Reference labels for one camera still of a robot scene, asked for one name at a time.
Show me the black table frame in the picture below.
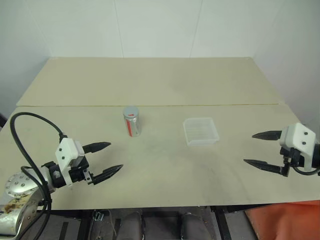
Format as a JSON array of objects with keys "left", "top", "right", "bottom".
[{"left": 14, "top": 199, "right": 271, "bottom": 240}]

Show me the clear plastic container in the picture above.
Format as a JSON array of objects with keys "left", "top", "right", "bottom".
[{"left": 182, "top": 117, "right": 221, "bottom": 148}]

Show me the dark rounded shape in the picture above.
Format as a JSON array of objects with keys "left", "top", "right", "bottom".
[
  {"left": 119, "top": 211, "right": 146, "bottom": 240},
  {"left": 179, "top": 212, "right": 209, "bottom": 240}
]

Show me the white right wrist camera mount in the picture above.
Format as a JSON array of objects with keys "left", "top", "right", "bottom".
[{"left": 279, "top": 122, "right": 317, "bottom": 172}]

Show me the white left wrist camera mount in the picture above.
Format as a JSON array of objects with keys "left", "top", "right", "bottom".
[{"left": 55, "top": 137, "right": 86, "bottom": 187}]

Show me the small metal clamp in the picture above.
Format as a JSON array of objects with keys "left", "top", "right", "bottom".
[{"left": 90, "top": 210, "right": 105, "bottom": 223}]

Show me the orange red sheet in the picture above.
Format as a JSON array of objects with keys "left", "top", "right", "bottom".
[{"left": 244, "top": 199, "right": 320, "bottom": 240}]

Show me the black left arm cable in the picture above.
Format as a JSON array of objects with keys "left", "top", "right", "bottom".
[{"left": 9, "top": 111, "right": 69, "bottom": 240}]

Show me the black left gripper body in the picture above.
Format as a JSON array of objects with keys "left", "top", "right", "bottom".
[{"left": 68, "top": 154, "right": 97, "bottom": 186}]

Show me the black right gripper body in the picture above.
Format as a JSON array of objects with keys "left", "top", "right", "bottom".
[{"left": 279, "top": 146, "right": 305, "bottom": 174}]

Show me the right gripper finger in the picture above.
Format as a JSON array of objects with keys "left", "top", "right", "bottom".
[
  {"left": 251, "top": 130, "right": 282, "bottom": 142},
  {"left": 243, "top": 158, "right": 291, "bottom": 178}
]

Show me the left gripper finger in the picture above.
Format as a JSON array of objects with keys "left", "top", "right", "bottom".
[
  {"left": 90, "top": 164, "right": 125, "bottom": 187},
  {"left": 82, "top": 141, "right": 112, "bottom": 154}
]

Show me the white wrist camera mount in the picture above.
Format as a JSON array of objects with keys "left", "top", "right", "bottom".
[
  {"left": 279, "top": 122, "right": 317, "bottom": 172},
  {"left": 55, "top": 137, "right": 86, "bottom": 187}
]

